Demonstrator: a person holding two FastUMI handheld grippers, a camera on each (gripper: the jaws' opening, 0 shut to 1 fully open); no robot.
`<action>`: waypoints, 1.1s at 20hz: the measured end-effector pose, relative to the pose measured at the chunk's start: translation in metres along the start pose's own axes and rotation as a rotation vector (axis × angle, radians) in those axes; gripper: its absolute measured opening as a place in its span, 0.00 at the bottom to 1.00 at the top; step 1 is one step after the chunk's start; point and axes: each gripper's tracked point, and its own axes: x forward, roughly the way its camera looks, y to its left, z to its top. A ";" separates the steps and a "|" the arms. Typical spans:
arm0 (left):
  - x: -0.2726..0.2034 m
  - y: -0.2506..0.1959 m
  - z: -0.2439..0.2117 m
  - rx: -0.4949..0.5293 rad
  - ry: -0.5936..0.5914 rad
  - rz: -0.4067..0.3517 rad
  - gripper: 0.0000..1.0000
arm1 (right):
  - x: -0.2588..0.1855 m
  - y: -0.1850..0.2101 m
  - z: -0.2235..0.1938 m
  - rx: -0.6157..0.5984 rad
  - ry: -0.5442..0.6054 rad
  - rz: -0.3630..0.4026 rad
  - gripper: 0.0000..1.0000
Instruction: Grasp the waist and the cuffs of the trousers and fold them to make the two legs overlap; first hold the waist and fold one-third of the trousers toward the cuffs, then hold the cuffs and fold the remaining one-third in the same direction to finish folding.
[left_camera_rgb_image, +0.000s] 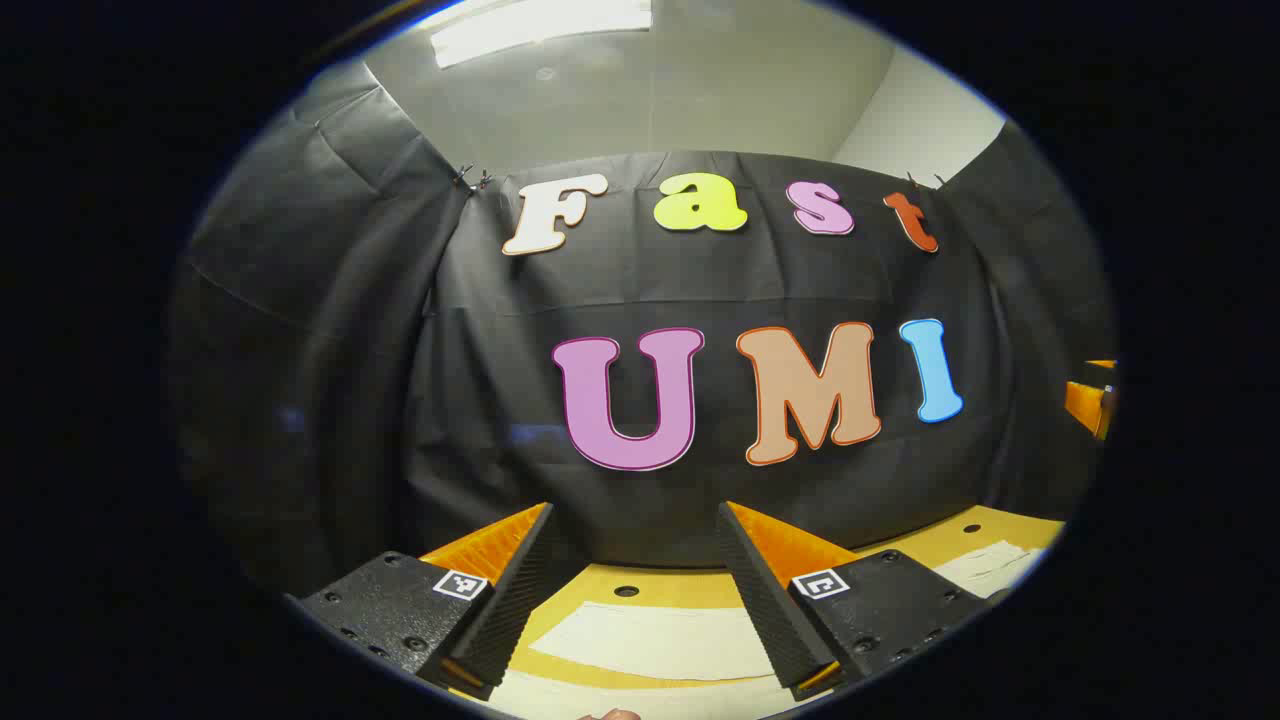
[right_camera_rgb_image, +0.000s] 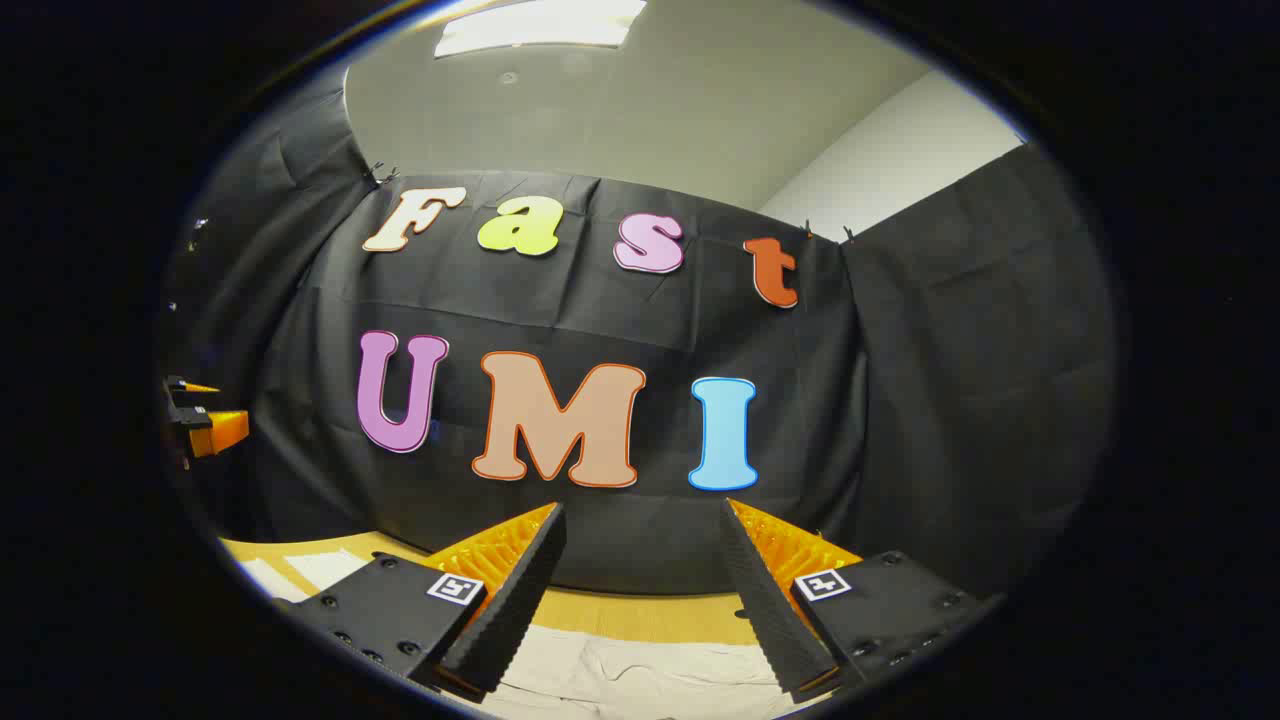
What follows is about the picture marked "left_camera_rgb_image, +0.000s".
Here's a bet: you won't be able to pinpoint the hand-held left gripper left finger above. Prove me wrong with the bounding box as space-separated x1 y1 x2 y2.
300 502 557 699

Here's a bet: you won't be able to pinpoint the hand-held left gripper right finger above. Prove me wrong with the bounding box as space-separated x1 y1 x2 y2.
717 500 991 701

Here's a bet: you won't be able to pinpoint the white jeans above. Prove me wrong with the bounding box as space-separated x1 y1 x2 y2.
490 540 1046 720

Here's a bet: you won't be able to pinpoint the black backdrop cloth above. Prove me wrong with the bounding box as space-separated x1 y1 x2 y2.
170 60 1119 601

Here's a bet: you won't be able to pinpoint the ceiling light panel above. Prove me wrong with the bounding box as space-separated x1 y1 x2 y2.
430 0 653 69

